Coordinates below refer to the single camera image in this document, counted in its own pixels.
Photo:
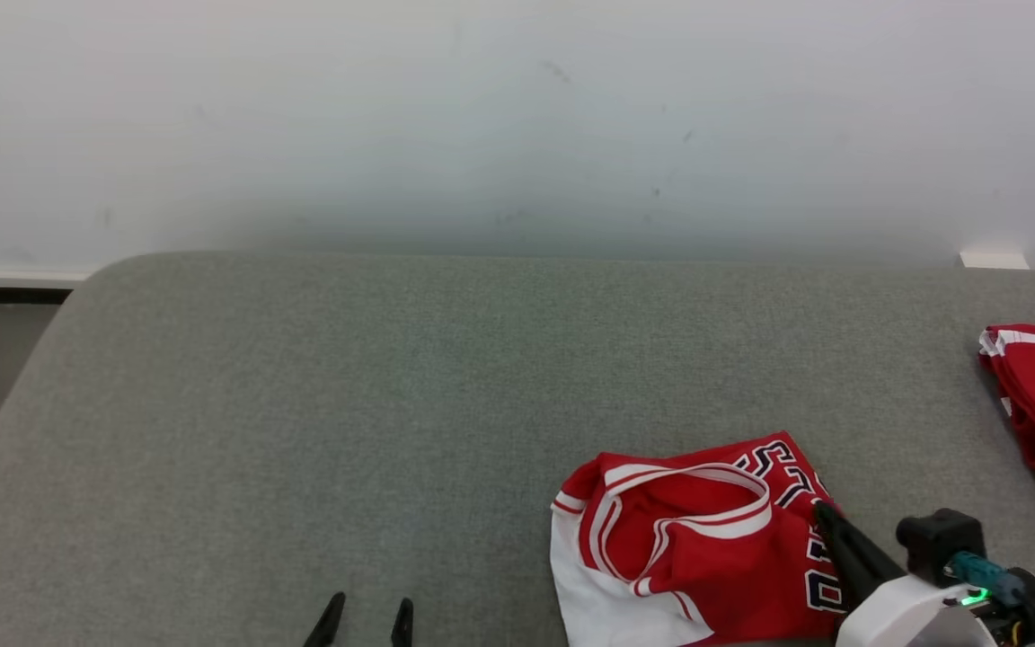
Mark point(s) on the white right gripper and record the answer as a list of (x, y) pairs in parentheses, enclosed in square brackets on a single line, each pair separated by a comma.
[(904, 620)]

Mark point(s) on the teal right camera plug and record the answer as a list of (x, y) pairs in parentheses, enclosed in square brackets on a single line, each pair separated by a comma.
[(989, 575)]

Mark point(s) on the white and black baseboard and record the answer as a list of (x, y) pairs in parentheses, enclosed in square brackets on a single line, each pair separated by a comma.
[(5, 285)]

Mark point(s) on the small white wall block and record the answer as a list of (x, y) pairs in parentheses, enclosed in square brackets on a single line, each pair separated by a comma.
[(994, 261)]

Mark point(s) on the red and white basketball jersey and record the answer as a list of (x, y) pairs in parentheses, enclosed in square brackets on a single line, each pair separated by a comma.
[(706, 548)]

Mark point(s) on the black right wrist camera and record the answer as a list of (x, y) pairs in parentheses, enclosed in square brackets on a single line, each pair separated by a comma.
[(935, 539)]

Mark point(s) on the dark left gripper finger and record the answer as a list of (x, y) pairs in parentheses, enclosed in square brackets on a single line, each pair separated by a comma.
[(327, 624), (402, 629)]

